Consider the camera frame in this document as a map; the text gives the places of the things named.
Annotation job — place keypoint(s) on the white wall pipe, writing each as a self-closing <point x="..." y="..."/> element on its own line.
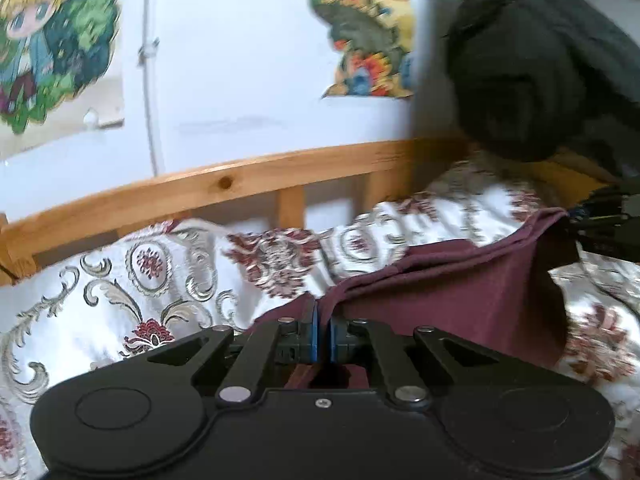
<point x="150" y="60"/>

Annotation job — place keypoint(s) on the floral white bedspread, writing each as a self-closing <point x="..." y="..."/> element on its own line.
<point x="100" y="285"/>

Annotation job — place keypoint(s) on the black hanging garment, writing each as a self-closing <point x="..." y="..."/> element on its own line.
<point x="525" y="60"/>

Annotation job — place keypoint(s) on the wooden bed rail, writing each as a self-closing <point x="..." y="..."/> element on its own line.
<point x="200" y="185"/>

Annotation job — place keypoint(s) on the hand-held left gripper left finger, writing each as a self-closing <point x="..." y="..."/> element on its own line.
<point x="311" y="332"/>

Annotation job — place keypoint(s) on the blond cartoon figure poster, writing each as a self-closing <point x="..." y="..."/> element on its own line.
<point x="55" y="40"/>

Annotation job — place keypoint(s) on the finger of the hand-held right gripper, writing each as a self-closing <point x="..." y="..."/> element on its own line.
<point x="595" y="222"/>

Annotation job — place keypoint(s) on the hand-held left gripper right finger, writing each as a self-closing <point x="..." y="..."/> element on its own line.
<point x="334" y="335"/>

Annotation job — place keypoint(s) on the maroon long-sleeve shirt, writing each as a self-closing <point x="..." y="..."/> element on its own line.
<point x="450" y="290"/>

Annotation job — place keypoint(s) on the colourful landscape poster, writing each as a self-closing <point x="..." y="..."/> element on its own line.
<point x="370" y="25"/>

